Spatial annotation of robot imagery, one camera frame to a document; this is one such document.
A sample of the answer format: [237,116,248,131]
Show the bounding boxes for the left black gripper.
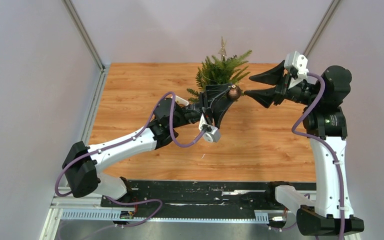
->
[170,84,237,131]

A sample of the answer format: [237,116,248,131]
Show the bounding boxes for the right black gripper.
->
[244,60,321,107]

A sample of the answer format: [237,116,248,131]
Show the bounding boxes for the dark brown ball ornament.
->
[226,84,242,102]

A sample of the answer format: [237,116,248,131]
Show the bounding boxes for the small green christmas tree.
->
[186,50,252,103]

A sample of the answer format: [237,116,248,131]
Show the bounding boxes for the silver star ornament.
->
[218,36,227,62]

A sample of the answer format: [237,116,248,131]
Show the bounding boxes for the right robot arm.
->
[245,61,365,240]

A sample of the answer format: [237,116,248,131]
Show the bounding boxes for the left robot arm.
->
[55,83,242,207]

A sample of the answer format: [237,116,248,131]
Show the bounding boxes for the white ornament tray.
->
[174,95,190,107]

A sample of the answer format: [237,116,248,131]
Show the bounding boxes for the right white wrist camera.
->
[283,50,309,89]

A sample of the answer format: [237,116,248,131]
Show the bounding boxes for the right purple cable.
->
[291,72,346,240]

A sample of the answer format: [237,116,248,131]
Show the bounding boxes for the purple cable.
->
[291,72,346,240]
[54,91,209,229]

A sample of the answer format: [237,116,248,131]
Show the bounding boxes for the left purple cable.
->
[54,91,209,229]

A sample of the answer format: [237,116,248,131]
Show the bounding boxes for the right aluminium frame post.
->
[299,0,342,72]

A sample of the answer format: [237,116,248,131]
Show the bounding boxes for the aluminium frame post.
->
[62,0,106,72]
[299,0,342,72]

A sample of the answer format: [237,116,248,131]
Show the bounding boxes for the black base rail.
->
[118,180,285,220]

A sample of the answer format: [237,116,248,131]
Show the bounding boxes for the white slotted cable duct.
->
[60,209,270,224]

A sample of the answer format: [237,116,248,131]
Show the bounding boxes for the left aluminium frame post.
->
[62,0,106,72]

